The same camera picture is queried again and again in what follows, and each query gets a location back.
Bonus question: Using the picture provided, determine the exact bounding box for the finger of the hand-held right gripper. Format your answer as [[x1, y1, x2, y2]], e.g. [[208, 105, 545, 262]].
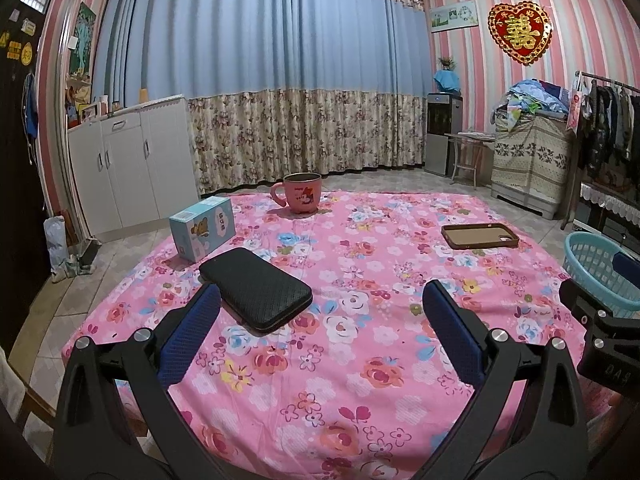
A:
[[614, 251, 640, 281], [559, 277, 611, 328]]

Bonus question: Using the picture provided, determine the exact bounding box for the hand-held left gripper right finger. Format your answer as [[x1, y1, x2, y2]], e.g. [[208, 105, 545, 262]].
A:
[[422, 280, 591, 480]]

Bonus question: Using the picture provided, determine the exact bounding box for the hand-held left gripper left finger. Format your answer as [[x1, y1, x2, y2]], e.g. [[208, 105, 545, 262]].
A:
[[52, 282, 223, 480]]

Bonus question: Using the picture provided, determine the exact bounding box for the light blue plastic basket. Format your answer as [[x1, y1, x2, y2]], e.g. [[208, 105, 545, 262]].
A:
[[563, 231, 640, 318]]

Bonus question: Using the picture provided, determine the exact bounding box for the black textured wallet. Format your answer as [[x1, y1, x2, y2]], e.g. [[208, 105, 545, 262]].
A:
[[199, 247, 314, 333]]

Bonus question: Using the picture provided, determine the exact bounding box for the low table with lace cloth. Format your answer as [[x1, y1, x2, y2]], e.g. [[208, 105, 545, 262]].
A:
[[572, 182, 640, 241]]

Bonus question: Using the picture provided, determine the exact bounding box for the light blue carton box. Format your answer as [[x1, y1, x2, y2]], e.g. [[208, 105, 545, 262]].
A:
[[168, 197, 236, 263]]

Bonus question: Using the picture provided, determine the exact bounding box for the brown phone case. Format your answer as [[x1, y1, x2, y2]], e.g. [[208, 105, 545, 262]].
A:
[[441, 223, 519, 251]]

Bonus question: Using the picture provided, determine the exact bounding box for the dark dustpan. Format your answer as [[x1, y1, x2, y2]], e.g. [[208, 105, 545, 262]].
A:
[[77, 240, 101, 267]]

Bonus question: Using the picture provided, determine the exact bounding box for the cabinet under patterned cloth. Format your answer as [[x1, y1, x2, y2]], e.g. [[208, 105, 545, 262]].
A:
[[491, 110, 573, 220]]

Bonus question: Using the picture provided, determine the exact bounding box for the rack of hanging clothes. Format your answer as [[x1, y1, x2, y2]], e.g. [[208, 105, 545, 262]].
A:
[[567, 71, 640, 181]]

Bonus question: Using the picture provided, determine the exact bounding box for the pink floral tablecloth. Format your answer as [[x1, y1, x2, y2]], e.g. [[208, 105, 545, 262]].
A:
[[61, 189, 621, 480]]

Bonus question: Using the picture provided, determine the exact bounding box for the white plastic bag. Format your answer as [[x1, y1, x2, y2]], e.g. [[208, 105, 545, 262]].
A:
[[44, 216, 71, 281]]

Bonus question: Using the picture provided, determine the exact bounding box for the pink cartoon mug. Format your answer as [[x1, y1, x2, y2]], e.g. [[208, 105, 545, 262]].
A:
[[270, 172, 322, 216]]

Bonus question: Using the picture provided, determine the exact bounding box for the white cabinet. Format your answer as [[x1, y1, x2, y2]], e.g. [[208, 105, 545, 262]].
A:
[[67, 94, 201, 238]]

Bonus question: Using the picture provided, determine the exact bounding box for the wooden chair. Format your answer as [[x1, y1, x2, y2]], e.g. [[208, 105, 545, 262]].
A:
[[0, 345, 56, 456]]

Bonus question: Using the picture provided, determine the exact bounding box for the pile of clothes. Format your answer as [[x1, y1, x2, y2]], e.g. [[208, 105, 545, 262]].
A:
[[492, 79, 571, 128]]

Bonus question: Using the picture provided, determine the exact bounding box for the grey water dispenser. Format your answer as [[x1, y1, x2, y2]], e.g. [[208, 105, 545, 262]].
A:
[[424, 92, 463, 177]]

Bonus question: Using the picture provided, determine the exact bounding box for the small folding table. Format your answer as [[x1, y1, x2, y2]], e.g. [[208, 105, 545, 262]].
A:
[[444, 131, 496, 190]]

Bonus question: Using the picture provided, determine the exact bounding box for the black door with stickers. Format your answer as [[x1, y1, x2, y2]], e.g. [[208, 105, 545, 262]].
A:
[[0, 0, 53, 356]]

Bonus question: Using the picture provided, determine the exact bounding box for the blue covered water bottle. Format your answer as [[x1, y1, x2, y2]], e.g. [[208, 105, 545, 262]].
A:
[[433, 70, 461, 94]]

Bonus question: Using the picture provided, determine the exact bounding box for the blue hanging bag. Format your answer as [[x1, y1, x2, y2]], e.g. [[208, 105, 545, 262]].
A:
[[22, 72, 40, 138]]

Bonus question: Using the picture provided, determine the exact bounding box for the blue and floral curtain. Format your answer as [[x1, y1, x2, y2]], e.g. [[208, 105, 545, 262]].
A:
[[92, 0, 433, 196]]

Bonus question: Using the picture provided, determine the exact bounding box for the red heart wall decoration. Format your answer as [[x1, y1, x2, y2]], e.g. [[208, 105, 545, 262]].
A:
[[487, 1, 555, 66]]

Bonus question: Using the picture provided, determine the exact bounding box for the green wall poster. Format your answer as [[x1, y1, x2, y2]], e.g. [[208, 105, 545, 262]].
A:
[[70, 2, 97, 78]]

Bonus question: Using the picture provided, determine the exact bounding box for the landscape wall picture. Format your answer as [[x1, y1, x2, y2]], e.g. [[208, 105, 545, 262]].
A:
[[430, 1, 479, 35]]

